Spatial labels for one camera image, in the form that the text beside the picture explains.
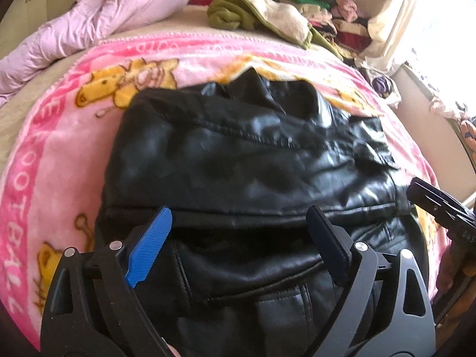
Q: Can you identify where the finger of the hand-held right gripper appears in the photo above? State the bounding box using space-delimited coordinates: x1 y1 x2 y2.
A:
406 178 471 231

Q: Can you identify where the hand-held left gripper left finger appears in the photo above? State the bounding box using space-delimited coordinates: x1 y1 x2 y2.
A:
40 206 173 357

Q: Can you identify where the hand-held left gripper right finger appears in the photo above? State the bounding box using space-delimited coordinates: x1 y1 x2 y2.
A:
306 204 436 357

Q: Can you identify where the black leather jacket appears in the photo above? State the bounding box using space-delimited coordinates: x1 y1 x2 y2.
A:
95 69 432 357

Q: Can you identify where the pile of folded clothes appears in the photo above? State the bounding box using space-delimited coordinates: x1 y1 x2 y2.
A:
279 0 372 58

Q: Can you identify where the person's right hand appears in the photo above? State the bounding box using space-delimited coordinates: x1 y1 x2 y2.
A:
437 245 469 298

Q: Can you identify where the pink white cloth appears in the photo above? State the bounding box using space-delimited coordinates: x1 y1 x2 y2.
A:
428 97 476 120

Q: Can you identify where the floral cloth bundle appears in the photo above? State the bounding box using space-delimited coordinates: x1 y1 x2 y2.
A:
357 59 404 108

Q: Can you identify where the pink printed blanket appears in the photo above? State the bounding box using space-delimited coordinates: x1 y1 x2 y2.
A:
0 35 447 350

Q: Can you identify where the window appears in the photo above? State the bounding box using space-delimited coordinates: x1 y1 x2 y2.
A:
409 0 476 105

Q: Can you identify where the cream curtain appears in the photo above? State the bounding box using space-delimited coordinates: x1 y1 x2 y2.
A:
366 0 458 71

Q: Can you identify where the pink puffer jacket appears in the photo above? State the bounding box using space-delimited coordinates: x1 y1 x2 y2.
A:
0 0 190 99

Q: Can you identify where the green and cream fleece garment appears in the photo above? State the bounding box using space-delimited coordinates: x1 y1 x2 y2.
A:
206 0 345 58

